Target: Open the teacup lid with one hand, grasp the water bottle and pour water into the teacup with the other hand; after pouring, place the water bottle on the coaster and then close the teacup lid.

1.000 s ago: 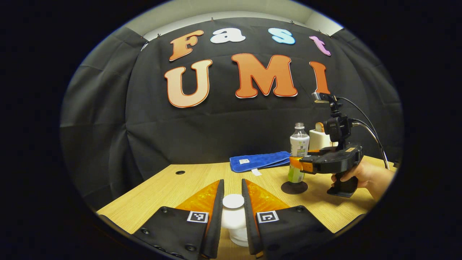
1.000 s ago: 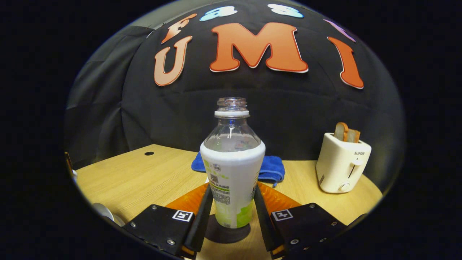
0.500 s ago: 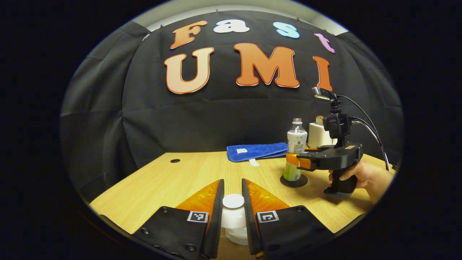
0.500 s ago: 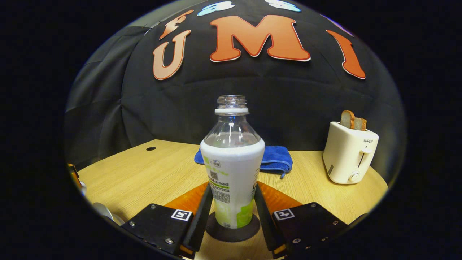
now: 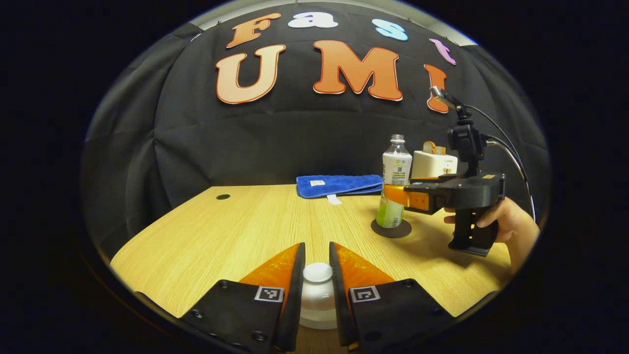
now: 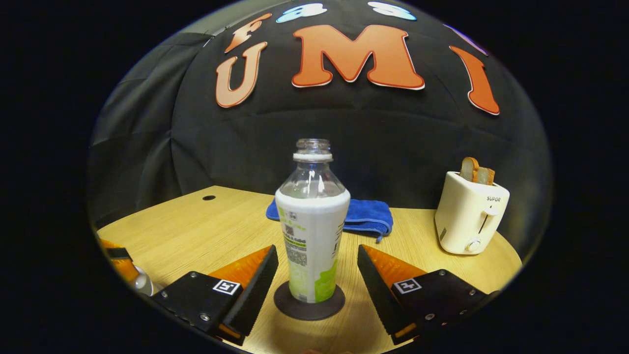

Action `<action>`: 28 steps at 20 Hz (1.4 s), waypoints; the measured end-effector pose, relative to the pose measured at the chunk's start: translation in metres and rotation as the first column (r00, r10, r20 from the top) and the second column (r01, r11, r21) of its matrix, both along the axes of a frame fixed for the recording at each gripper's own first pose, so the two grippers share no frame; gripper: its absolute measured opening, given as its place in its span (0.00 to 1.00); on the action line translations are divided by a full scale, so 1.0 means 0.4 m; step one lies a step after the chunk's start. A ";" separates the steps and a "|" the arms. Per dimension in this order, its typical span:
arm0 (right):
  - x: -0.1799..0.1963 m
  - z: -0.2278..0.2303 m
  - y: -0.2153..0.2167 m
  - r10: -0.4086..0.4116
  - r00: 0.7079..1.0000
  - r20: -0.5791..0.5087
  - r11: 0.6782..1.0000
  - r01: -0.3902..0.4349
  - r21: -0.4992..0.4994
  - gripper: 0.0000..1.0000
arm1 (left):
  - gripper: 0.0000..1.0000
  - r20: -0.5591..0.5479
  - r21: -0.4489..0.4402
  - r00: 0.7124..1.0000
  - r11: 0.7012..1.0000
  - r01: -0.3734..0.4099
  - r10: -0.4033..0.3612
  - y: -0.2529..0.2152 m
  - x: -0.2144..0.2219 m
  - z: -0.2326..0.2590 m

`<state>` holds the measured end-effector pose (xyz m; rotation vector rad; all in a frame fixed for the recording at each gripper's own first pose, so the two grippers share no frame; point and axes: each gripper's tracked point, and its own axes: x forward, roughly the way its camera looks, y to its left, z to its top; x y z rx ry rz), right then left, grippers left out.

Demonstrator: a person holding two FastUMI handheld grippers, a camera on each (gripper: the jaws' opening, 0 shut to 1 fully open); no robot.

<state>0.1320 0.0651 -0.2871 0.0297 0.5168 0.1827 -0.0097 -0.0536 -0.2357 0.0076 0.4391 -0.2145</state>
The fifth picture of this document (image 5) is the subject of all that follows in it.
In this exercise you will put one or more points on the cream white toaster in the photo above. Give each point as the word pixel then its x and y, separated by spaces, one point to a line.
pixel 435 166

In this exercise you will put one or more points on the dark round coaster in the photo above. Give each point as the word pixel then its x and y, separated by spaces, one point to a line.
pixel 400 231

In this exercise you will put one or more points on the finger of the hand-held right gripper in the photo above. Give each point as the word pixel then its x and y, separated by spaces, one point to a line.
pixel 408 197

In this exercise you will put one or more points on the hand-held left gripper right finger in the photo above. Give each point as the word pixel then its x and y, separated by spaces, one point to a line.
pixel 336 295

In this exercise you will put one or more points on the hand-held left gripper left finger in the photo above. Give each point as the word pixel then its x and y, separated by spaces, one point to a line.
pixel 295 295

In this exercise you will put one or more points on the blue towel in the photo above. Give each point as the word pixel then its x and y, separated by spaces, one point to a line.
pixel 339 185

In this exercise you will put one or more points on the bread slice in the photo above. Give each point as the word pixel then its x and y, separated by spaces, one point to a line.
pixel 432 147

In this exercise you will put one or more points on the clear water bottle green label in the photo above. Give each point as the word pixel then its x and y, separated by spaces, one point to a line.
pixel 395 167

